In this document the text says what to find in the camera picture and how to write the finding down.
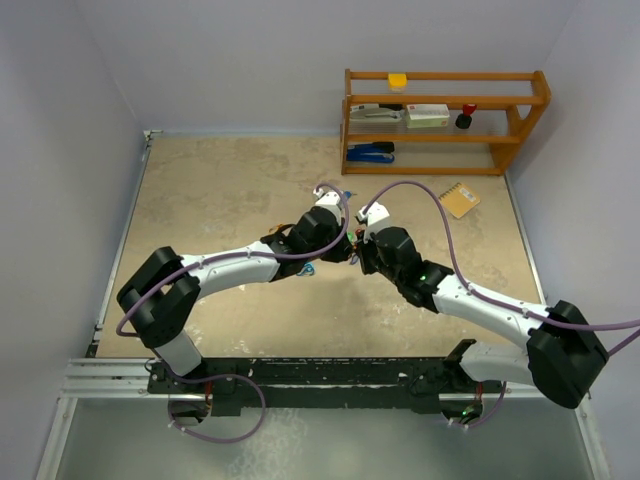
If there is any orange S carabiner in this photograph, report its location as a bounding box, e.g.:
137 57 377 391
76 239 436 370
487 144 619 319
269 224 292 234

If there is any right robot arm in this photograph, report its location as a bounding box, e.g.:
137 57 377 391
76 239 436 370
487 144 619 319
355 227 609 409

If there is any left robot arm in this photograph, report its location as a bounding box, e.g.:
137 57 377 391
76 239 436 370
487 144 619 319
116 204 351 392

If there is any dark blue S carabiner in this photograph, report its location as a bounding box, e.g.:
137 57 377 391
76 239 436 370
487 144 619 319
297 262 315 277

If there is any blue stapler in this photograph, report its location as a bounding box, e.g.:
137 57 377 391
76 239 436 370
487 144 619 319
346 142 395 164

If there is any yellow spiral notebook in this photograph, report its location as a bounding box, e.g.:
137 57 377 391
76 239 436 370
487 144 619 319
438 182 481 219

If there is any grey stapler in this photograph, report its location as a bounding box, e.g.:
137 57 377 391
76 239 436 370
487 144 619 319
349 103 404 123

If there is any white red box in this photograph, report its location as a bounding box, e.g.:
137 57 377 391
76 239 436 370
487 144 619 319
404 104 450 129

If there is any red black stamp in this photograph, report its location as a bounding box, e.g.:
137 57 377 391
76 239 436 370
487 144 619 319
455 104 477 130

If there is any yellow block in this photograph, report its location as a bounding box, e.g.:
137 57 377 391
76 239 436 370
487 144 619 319
387 73 408 93

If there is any wooden shelf rack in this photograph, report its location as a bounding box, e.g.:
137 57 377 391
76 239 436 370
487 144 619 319
340 70 552 176

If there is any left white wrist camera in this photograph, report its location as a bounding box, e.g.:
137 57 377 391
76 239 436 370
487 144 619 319
313 187 344 219

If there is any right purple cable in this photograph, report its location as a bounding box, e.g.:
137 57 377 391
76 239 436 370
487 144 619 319
360 180 640 359

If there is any black base frame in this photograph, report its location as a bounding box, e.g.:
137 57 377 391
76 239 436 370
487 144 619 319
149 354 501 417

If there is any aluminium rail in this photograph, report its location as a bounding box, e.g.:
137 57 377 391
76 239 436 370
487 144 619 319
59 358 545 398

